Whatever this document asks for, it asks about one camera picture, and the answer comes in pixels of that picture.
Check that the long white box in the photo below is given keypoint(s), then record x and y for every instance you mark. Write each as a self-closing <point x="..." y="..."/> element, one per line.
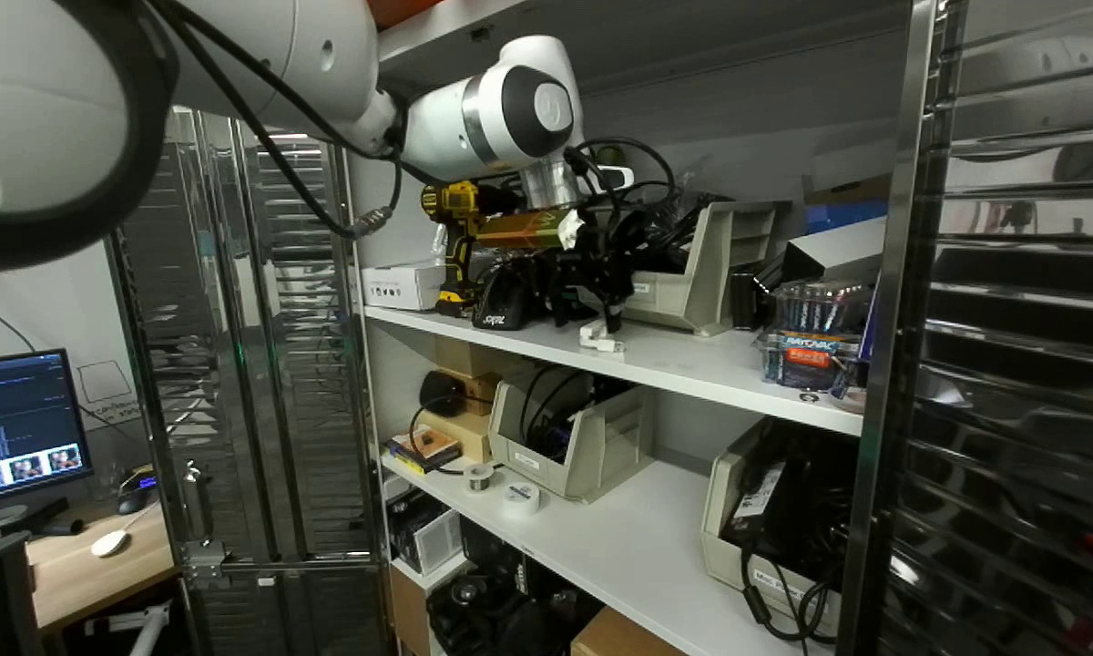
<point x="839" y="250"/>

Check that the small solder spool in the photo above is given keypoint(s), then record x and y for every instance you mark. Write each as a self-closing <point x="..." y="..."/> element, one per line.
<point x="482" y="480"/>

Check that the white box with vents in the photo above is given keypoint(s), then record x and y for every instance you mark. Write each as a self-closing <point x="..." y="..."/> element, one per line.
<point x="432" y="542"/>

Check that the white storage bin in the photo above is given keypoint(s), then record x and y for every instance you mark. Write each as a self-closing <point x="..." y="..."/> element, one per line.
<point x="724" y="511"/>

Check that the black equipment pile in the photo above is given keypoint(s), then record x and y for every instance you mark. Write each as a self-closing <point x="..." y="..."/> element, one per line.
<point x="498" y="604"/>

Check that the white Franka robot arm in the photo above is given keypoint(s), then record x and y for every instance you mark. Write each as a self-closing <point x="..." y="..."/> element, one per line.
<point x="205" y="58"/>

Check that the box of small batteries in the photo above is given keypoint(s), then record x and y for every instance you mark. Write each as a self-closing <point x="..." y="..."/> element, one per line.
<point x="814" y="346"/>

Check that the black gear in white bin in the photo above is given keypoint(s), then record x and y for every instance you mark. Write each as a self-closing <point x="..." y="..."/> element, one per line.
<point x="804" y="511"/>

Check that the black battery charger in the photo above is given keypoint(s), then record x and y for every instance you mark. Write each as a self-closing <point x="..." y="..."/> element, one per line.
<point x="504" y="299"/>

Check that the colourful flat book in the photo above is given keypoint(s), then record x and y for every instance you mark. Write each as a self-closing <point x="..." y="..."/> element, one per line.
<point x="424" y="456"/>

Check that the black pouch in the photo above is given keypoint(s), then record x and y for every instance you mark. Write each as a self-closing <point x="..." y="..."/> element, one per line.
<point x="441" y="392"/>

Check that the dark blue box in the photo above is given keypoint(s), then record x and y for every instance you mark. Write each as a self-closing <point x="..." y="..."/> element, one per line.
<point x="844" y="216"/>

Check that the grey storage bin with label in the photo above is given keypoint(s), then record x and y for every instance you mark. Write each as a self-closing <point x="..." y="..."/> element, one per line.
<point x="587" y="456"/>

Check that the white cardboard box with icons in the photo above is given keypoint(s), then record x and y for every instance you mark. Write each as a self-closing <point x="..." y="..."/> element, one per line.
<point x="401" y="285"/>

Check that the wooden desk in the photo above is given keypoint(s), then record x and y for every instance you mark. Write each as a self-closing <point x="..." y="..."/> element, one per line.
<point x="95" y="583"/>

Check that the white tape roll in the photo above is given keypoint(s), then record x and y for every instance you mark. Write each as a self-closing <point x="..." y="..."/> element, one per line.
<point x="523" y="493"/>

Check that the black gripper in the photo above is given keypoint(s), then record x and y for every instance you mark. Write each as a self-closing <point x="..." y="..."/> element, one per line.
<point x="585" y="242"/>

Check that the orange item on shelf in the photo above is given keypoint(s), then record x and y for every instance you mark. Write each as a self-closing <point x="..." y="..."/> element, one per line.
<point x="401" y="7"/>

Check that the white shelf unit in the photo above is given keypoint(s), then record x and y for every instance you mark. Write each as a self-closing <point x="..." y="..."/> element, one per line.
<point x="693" y="367"/>

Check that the large brown cardboard box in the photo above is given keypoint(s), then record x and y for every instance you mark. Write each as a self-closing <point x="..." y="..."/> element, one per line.
<point x="622" y="638"/>

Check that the white computer mouse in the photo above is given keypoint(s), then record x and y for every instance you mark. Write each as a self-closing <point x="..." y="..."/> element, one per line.
<point x="111" y="542"/>

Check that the computer monitor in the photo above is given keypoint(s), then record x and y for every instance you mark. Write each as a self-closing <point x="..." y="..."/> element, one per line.
<point x="19" y="423"/>

